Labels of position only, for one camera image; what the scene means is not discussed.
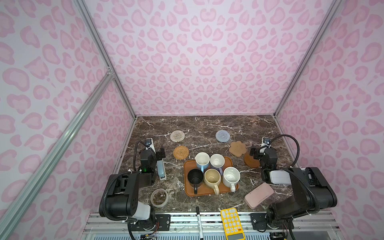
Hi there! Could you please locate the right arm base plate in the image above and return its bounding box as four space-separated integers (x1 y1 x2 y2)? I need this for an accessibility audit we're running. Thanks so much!
250 213 268 233

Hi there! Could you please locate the grey blue woven coaster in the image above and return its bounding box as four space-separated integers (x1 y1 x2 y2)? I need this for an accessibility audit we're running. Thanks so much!
215 130 231 143

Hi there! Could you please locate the lavender mug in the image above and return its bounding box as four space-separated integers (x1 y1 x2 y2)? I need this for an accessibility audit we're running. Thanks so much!
210 154 225 176

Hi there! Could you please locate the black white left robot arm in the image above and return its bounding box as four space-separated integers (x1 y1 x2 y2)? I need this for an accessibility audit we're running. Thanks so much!
99 138 167 228

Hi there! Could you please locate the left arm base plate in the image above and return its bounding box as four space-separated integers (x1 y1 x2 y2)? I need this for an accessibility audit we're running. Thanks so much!
128 214 171 232

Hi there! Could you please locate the pink case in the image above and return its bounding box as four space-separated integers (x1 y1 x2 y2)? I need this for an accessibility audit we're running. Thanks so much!
245 183 275 209

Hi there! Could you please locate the black mug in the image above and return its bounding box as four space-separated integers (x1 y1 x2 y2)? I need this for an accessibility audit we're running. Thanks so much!
187 169 204 195

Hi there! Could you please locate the aluminium frame diagonal bar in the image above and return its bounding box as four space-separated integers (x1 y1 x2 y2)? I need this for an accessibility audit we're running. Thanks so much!
1 73 114 240

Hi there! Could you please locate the multicolour woven round coaster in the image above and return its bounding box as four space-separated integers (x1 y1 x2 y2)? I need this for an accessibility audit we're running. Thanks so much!
170 130 185 143

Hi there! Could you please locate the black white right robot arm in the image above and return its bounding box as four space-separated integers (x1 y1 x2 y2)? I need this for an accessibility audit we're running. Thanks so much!
250 134 338 229

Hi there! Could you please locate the clear tape roll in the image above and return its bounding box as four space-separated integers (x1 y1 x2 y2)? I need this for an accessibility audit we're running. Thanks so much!
150 189 169 208

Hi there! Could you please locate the light blue mug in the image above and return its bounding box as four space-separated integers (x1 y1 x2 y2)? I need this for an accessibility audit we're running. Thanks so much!
195 152 210 173

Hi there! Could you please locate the brown wooden round coaster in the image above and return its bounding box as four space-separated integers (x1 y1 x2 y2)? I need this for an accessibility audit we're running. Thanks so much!
244 152 260 168

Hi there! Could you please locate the black marker pen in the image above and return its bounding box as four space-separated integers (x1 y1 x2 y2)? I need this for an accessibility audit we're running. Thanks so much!
196 207 204 240

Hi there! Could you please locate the beige ceramic mug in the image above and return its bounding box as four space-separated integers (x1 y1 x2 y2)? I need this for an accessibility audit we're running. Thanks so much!
204 169 222 195

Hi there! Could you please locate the yellow calculator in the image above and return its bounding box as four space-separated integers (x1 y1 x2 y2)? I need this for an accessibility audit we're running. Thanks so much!
221 208 246 240

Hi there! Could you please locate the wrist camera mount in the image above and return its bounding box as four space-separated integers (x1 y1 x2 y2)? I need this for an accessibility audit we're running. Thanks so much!
261 137 271 147
144 138 156 153

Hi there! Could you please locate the cork flower shaped coaster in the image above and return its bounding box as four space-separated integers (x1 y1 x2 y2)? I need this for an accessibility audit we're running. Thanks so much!
229 141 247 158

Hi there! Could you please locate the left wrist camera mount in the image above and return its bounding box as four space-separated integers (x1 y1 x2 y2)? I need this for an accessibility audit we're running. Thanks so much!
144 138 156 153

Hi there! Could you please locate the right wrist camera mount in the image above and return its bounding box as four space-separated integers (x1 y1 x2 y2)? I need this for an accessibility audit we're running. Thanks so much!
261 137 271 147

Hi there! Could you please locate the white speckled mug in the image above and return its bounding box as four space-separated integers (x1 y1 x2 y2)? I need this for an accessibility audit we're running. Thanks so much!
222 167 241 193

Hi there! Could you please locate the woven rattan round coaster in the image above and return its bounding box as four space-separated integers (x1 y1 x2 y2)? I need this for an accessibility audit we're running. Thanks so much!
173 146 190 160

